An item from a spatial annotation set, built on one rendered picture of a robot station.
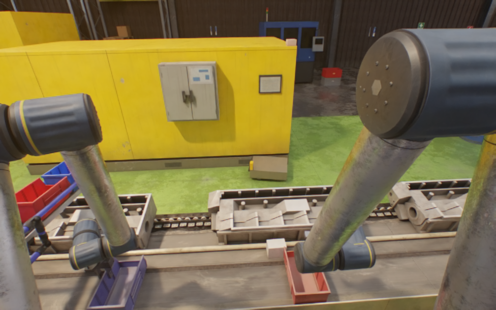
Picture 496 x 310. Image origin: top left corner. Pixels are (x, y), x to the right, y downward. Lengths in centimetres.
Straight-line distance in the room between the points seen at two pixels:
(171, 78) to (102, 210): 262
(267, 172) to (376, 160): 325
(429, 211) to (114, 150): 401
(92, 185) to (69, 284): 114
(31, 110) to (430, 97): 81
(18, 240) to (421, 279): 194
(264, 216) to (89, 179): 122
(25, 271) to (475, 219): 96
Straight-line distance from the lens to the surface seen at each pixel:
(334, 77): 993
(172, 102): 358
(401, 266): 201
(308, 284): 173
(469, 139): 655
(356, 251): 101
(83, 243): 141
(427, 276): 204
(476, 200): 61
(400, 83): 36
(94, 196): 101
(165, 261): 188
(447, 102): 38
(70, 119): 78
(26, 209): 170
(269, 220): 181
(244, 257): 182
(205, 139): 395
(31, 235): 169
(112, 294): 185
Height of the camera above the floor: 216
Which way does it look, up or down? 29 degrees down
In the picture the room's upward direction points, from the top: 1 degrees counter-clockwise
